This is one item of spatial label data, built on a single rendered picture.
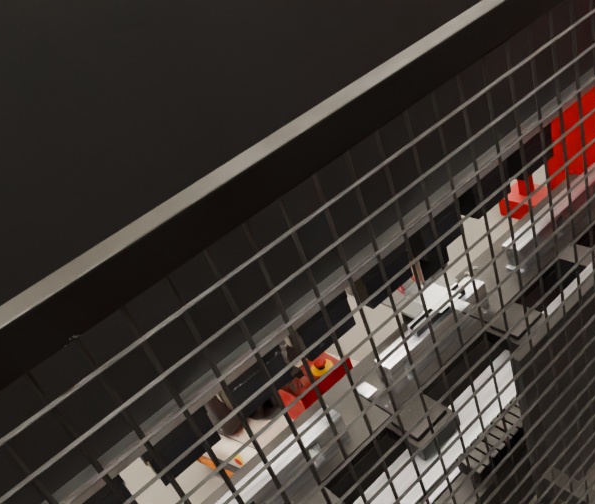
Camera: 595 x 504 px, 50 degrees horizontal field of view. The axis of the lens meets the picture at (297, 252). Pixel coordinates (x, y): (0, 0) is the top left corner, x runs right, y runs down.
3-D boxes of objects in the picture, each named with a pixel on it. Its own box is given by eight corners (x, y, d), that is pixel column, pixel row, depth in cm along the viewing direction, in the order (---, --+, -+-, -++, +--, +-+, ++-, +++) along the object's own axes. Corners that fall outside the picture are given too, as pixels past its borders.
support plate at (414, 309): (391, 256, 197) (390, 254, 196) (458, 281, 177) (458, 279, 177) (350, 290, 190) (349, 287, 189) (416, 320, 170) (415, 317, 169)
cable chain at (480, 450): (563, 357, 143) (561, 344, 141) (588, 367, 138) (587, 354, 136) (458, 470, 128) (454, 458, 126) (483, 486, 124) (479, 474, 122)
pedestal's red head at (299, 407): (329, 374, 211) (313, 335, 202) (363, 394, 199) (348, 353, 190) (286, 414, 203) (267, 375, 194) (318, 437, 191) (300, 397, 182)
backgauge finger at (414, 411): (378, 376, 158) (373, 362, 156) (461, 424, 139) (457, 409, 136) (344, 407, 154) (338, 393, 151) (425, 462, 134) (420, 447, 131)
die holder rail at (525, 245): (596, 186, 212) (594, 161, 207) (613, 189, 208) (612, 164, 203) (506, 270, 192) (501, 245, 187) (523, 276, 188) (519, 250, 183)
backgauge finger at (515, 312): (467, 294, 172) (464, 280, 170) (554, 327, 153) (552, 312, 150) (439, 320, 168) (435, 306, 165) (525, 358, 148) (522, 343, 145)
